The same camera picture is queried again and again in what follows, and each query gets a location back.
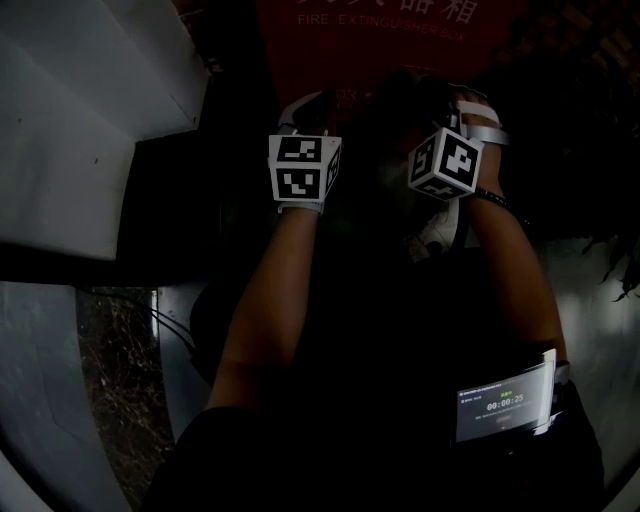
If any person's right hand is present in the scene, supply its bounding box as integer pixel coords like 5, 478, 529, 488
448, 83, 506, 196

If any person's black clothing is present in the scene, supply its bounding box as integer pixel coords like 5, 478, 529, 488
144, 239, 606, 512

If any black smartphone with lit screen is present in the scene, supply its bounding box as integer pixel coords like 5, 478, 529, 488
453, 348, 571, 446

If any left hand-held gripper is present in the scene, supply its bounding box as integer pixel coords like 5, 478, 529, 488
268, 91, 344, 204

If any red fire extinguisher cabinet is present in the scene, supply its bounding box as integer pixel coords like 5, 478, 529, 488
254, 0, 531, 166

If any person's right forearm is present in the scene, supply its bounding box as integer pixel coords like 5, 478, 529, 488
464, 189, 569, 374

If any white hand strap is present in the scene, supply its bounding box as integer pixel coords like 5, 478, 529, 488
457, 99, 511, 147

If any person's white shoe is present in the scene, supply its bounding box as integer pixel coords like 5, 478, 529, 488
404, 199, 461, 264

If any green potted plant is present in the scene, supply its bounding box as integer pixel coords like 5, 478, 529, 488
474, 49, 640, 301

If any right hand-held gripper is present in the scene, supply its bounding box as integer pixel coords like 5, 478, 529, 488
407, 112, 486, 203

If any person's left forearm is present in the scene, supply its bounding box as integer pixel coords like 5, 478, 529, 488
207, 209, 321, 414

